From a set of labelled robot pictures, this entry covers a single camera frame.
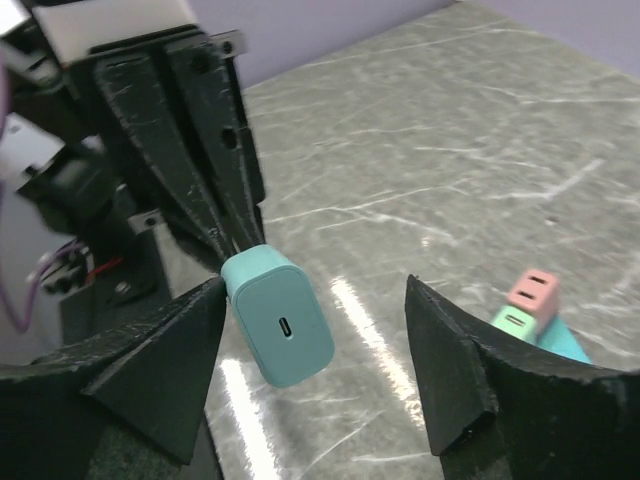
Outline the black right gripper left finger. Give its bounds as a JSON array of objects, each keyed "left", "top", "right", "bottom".
[{"left": 1, "top": 278, "right": 226, "bottom": 479}]

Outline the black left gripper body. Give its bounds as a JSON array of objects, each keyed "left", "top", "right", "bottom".
[{"left": 84, "top": 25, "right": 248, "bottom": 70}]

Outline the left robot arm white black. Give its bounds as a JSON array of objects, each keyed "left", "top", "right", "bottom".
[{"left": 1, "top": 1, "right": 265, "bottom": 271}]

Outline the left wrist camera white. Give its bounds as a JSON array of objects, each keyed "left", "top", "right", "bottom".
[{"left": 32, "top": 0, "right": 197, "bottom": 64}]

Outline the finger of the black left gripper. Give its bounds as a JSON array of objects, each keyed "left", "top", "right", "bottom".
[
  {"left": 95, "top": 55, "right": 235, "bottom": 255},
  {"left": 163, "top": 35, "right": 266, "bottom": 250}
]

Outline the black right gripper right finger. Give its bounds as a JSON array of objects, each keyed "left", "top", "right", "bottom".
[{"left": 405, "top": 277, "right": 639, "bottom": 479}]

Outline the pink plug adapter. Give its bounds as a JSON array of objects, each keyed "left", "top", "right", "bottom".
[{"left": 507, "top": 269, "right": 560, "bottom": 334}]

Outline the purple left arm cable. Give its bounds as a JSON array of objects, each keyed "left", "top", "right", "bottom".
[{"left": 0, "top": 49, "right": 91, "bottom": 334}]

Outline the green plug adapter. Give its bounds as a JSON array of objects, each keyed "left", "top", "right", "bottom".
[{"left": 491, "top": 305, "right": 537, "bottom": 344}]

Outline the teal triangular power strip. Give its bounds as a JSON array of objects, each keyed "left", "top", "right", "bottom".
[{"left": 536, "top": 316, "right": 591, "bottom": 364}]

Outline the teal plug adapter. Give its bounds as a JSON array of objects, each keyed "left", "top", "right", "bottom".
[{"left": 221, "top": 244, "right": 335, "bottom": 388}]

